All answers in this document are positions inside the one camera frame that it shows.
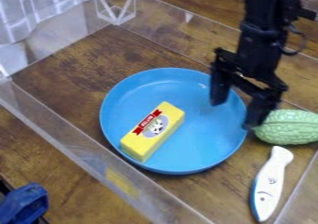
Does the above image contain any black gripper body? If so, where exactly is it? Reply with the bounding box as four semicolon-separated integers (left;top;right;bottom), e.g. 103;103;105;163
211;21;307;97

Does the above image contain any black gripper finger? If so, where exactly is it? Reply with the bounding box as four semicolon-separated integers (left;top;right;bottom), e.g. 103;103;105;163
210;67;231;106
242;95;280;130

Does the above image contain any green bitter gourd toy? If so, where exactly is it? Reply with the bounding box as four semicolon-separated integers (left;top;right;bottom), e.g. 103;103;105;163
254;110;318;145

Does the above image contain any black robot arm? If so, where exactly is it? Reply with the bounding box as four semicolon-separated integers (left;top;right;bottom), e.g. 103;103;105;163
210;0;306;129

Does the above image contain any blue round plate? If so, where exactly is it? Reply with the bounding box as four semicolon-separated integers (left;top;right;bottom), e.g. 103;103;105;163
99;68;246;175

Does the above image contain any yellow butter block toy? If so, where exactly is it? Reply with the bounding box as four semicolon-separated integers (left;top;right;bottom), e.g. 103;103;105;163
120;101;186;163

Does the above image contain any white wooden fish toy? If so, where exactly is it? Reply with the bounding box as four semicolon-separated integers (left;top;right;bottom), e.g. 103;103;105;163
250;146;292;222

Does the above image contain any white grid cloth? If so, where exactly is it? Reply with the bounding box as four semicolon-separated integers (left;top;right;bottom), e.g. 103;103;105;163
0;0;89;46

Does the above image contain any blue clamp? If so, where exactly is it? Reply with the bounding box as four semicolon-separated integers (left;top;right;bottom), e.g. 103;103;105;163
0;182;48;224

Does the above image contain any clear acrylic enclosure wall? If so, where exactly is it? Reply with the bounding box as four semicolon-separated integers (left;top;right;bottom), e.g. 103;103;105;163
0;0;318;224

